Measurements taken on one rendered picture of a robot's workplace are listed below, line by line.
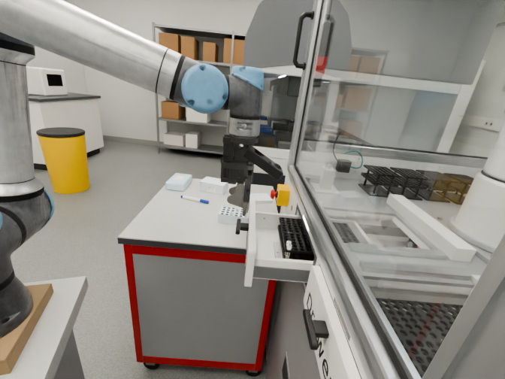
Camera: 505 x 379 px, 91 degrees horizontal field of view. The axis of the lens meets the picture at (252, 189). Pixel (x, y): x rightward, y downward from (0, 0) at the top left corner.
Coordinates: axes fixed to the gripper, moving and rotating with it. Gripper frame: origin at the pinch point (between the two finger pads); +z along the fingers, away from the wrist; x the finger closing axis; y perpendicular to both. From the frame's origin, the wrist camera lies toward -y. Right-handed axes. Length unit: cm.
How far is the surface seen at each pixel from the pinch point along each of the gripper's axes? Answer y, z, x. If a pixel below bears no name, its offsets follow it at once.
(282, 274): -10.1, 11.0, 12.9
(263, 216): -5.9, 8.5, -11.3
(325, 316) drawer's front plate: -15.2, 5.5, 29.7
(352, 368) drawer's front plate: -16.3, 4.0, 39.3
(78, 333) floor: 82, 95, -29
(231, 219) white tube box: 5.7, 18.0, -25.1
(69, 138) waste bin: 181, 32, -188
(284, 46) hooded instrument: -13, -51, -80
